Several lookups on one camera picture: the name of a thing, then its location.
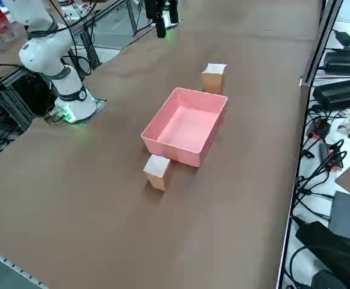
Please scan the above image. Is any large black power adapter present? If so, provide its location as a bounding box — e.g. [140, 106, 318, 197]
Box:
[295, 221, 350, 289]

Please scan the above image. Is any red and black plug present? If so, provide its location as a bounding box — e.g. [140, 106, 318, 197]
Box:
[308, 119, 331, 141]

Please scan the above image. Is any black inline adapter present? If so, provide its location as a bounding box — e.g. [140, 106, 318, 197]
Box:
[318, 141, 330, 166]

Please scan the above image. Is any kraft carton white inside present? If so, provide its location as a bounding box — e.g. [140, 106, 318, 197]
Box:
[143, 154, 172, 192]
[201, 63, 227, 95]

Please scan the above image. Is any dark grey flat box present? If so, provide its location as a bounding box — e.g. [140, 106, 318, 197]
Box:
[330, 191, 350, 241]

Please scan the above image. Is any ribbed black power brick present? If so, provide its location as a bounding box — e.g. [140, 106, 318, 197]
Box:
[323, 46, 350, 76]
[313, 76, 350, 113]

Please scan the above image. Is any small black power adapter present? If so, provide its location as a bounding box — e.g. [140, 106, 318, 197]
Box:
[334, 29, 350, 48]

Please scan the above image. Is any pink plastic tray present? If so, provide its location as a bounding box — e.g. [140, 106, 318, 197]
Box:
[140, 87, 229, 169]

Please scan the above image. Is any aluminium profile strut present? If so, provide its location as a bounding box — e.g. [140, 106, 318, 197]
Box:
[78, 20, 102, 73]

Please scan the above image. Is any black aluminium frame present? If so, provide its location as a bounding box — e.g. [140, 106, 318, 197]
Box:
[0, 63, 58, 136]

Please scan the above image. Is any aluminium table edge rail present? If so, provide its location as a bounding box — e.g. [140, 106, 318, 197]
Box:
[0, 243, 48, 289]

